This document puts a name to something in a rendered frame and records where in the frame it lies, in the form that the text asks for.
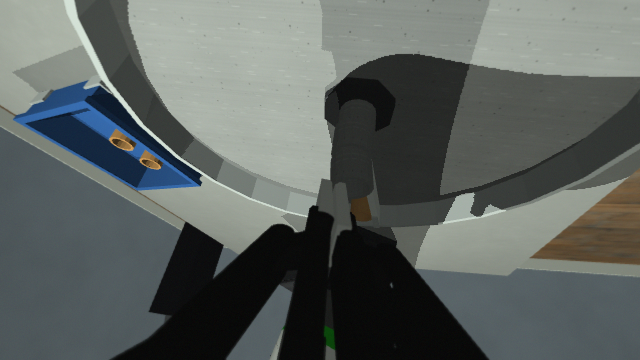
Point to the blue plastic crate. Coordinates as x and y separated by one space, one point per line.
86 132

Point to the bronze bushing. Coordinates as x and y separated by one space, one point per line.
360 209
150 161
121 141

